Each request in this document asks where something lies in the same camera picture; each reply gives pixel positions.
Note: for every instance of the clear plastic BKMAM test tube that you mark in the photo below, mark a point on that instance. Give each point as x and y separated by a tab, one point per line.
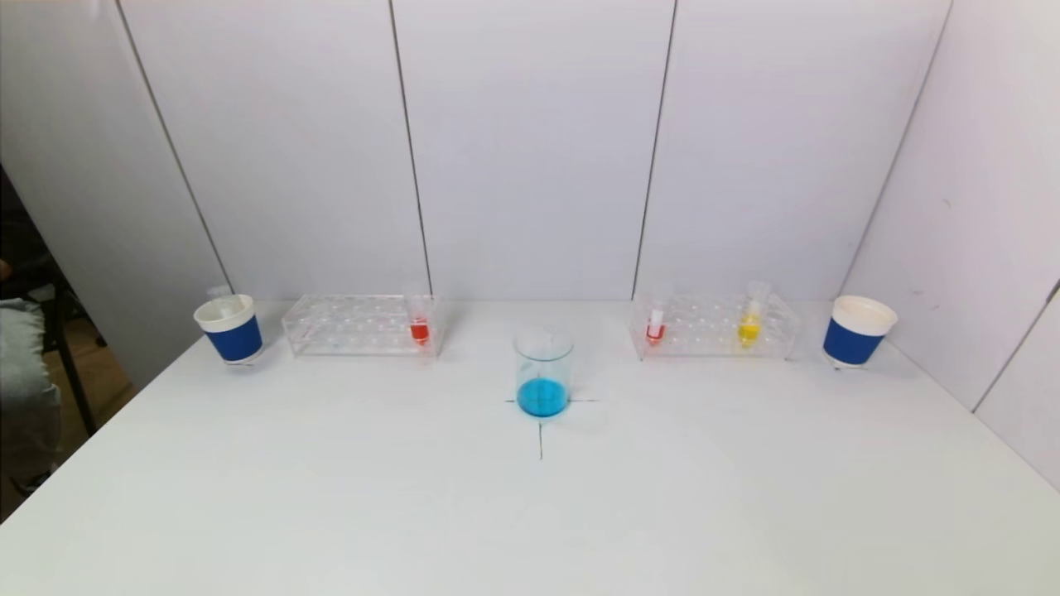
221	300

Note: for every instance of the clear glass beaker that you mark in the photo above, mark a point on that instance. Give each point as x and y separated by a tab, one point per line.
543	396

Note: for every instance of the test tube with red pigment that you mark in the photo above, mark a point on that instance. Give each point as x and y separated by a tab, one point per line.
655	331
420	331

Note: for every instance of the clear acrylic test tube rack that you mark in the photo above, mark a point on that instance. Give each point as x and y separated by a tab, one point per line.
704	327
356	327

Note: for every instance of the test tube with yellow pigment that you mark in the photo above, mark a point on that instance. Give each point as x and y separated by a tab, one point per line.
749	329

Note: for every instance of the blue-sleeved white paper cup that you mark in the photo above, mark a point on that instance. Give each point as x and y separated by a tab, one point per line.
236	339
853	341

